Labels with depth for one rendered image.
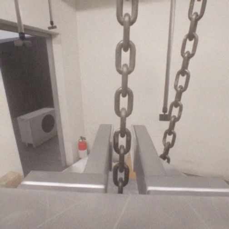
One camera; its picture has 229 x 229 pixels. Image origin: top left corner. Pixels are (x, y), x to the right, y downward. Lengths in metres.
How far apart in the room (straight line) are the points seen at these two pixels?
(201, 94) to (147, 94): 0.72
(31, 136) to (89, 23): 2.40
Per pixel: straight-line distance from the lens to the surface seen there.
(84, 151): 2.73
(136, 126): 0.15
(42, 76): 7.08
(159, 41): 2.37
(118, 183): 0.17
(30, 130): 3.62
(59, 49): 2.41
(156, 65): 2.35
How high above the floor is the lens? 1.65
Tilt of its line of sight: 18 degrees down
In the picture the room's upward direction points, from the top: 1 degrees counter-clockwise
